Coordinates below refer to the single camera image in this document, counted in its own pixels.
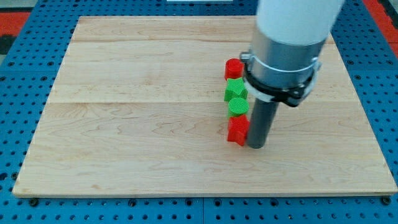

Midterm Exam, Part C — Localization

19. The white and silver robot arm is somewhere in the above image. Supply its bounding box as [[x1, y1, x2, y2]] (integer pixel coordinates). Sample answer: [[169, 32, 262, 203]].
[[244, 0, 344, 102]]

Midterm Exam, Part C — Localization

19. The green cylinder block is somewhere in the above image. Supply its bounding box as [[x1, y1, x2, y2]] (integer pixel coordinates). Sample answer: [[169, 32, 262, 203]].
[[228, 98, 249, 117]]

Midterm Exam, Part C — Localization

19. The red star block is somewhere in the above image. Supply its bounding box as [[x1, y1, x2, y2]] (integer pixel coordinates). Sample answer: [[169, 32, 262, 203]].
[[227, 114, 250, 146]]

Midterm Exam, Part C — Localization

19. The green star block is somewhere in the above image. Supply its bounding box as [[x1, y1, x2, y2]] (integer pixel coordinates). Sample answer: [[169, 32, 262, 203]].
[[224, 77, 248, 101]]

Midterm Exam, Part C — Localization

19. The red cylinder block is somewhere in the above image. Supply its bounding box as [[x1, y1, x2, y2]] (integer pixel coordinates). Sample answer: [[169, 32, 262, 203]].
[[224, 58, 244, 80]]

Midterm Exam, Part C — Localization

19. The light wooden board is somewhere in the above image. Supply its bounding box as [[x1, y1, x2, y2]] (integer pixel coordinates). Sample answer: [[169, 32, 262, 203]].
[[12, 16, 397, 198]]

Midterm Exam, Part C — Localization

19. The grey cylindrical pointer tool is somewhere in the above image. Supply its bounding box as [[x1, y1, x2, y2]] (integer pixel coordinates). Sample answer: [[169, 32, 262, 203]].
[[246, 99, 279, 149]]

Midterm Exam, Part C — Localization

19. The black clamp ring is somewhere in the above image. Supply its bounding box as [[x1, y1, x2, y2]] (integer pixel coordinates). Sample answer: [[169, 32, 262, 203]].
[[239, 51, 322, 108]]

